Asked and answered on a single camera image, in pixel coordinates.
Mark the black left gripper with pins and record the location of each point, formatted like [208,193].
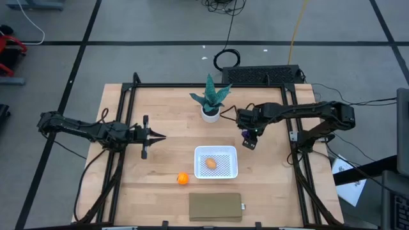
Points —
[137,134]

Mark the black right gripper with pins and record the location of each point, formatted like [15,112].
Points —
[250,119]

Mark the purple toy grapes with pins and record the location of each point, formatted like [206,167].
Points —
[245,134]

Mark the orange toy fruit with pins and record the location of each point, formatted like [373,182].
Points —
[183,178]

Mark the tan toy potato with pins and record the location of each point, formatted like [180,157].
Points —
[211,163]

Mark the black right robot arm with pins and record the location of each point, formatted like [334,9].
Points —
[303,110]

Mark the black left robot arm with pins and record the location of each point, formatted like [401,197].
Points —
[80,127]

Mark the green plant in white pot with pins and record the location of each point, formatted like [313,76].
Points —
[211,116]

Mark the black perforated metal box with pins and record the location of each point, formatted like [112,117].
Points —
[259,75]

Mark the white perforated plastic basket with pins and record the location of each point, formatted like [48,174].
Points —
[199,151]

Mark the olive folded cloth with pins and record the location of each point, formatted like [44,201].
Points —
[214,207]

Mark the white paper sheet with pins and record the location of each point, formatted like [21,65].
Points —
[351,191]

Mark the black desk beam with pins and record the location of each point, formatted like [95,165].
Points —
[364,171]

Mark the dark gray monitor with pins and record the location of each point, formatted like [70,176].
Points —
[403,134]

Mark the black chair base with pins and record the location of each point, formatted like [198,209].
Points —
[3,111]

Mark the dark gray keyboard unit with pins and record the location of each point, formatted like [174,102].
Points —
[396,204]

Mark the red and black cart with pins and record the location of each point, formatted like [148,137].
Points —
[9,40]

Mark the gray metal floor base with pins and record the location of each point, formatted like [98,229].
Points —
[35,4]

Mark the black metal table frame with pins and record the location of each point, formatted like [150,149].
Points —
[207,85]

